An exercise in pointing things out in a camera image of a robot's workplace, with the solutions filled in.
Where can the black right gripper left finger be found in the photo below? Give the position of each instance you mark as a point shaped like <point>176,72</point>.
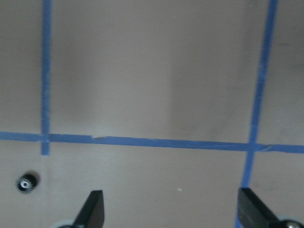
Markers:
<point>92,213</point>

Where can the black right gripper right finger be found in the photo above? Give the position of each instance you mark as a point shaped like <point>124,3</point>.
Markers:
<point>252,211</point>

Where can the small black bearing gear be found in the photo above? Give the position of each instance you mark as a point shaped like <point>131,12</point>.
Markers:
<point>27,182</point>

